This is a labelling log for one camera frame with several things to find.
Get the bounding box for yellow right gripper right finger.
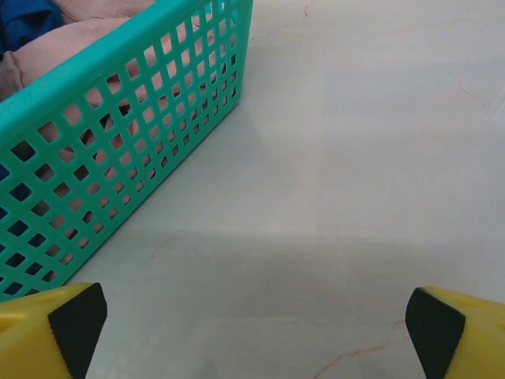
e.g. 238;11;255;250
405;286;505;379

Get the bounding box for teal plastic mesh basket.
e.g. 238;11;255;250
0;0;253;297

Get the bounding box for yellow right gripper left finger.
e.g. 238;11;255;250
0;282;108;379

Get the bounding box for pink crumpled cloth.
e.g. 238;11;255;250
0;0;238;277

